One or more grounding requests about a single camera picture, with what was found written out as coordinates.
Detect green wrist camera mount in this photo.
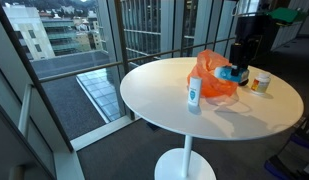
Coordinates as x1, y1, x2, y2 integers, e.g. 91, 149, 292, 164
265, 6, 309, 25

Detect white building outside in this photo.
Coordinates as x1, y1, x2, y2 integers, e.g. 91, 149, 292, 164
1, 3, 57, 62

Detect dark vertical window mullion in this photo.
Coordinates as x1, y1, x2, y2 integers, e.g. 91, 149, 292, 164
113, 0, 136, 121

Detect glass skylight roof outside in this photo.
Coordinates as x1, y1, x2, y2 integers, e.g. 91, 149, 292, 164
75, 67, 124, 124

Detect white slanted post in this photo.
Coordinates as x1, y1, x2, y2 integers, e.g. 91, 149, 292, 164
17, 84, 34, 138

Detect white tube with blue logo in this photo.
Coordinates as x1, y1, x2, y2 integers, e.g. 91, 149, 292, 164
187, 76, 204, 108

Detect dark horizontal window railing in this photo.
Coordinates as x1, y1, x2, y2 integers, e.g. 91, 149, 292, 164
38, 37, 237, 84

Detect round white table base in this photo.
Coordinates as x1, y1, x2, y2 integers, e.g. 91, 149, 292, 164
153, 147, 218, 180

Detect black and blue cart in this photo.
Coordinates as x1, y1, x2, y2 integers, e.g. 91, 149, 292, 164
263, 110, 309, 180

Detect orange plastic bag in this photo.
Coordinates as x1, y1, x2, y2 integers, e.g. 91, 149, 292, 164
186, 49, 240, 99

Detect white pill bottle orange label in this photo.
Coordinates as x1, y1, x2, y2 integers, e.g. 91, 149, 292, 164
249, 72, 272, 97

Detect dark slanted window beam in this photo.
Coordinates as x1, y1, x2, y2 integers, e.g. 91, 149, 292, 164
0, 0, 75, 153

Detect blue container with white cap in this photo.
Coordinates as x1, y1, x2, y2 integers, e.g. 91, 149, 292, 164
214, 65, 250, 85

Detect white table pedestal pole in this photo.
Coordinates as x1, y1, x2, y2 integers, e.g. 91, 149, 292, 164
180, 134, 194, 179

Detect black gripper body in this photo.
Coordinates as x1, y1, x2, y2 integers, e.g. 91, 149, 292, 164
234, 14, 263, 47

